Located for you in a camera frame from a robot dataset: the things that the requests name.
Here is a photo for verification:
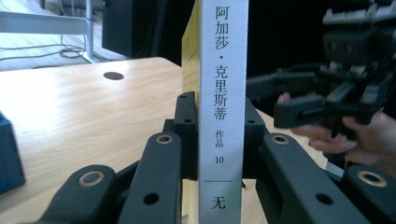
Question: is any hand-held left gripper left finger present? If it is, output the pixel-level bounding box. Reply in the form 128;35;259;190
163;91;200;182

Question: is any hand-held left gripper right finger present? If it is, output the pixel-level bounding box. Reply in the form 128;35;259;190
243;97;267;180

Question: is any yellow paperback book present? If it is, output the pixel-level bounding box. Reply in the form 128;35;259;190
181;0;250;224

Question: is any dark blue file rack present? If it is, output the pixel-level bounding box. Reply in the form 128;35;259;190
0;111;26;195

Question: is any black curtain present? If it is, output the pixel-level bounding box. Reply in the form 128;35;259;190
102;0;396;78

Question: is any looped black floor cable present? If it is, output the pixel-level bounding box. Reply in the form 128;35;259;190
0;33;92;63

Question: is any white metal desk frame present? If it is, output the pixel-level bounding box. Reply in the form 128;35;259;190
0;0;98;64

